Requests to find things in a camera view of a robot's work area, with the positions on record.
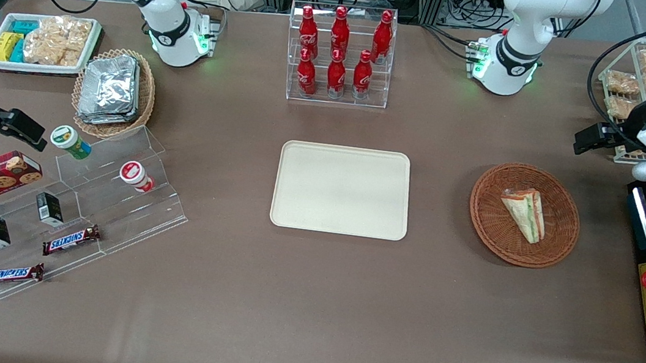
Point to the triangle sandwich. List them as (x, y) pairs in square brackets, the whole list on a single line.
[(525, 215)]

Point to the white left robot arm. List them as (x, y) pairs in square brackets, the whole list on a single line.
[(517, 51)]

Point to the white rectangular snack tray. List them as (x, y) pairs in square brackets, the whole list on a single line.
[(35, 68)]

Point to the light wicker basket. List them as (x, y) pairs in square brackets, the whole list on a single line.
[(145, 98)]

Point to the brown wicker basket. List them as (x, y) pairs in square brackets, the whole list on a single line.
[(490, 227)]

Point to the cream plastic tray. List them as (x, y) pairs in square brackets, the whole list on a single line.
[(340, 190)]

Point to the green lid snack cup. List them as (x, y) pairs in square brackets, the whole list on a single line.
[(70, 141)]

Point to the yellow snack packet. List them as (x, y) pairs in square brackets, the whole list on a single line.
[(4, 45)]

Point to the teal snack packet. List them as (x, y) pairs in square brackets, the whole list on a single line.
[(18, 51), (24, 26)]

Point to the clear bag of crackers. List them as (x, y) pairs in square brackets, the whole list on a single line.
[(57, 41)]

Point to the silver foil package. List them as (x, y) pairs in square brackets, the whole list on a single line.
[(109, 90)]

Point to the clear acrylic step display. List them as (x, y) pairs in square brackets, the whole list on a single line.
[(110, 211)]

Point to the brown snickers bar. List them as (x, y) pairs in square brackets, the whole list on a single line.
[(71, 240), (12, 274)]

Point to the red lid snack cup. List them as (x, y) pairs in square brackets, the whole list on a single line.
[(135, 176)]

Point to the red cola bottle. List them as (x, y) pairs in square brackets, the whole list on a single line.
[(336, 75), (362, 75), (382, 38), (340, 32), (306, 74), (308, 31)]

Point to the clear acrylic bottle rack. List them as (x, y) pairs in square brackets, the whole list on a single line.
[(339, 102)]

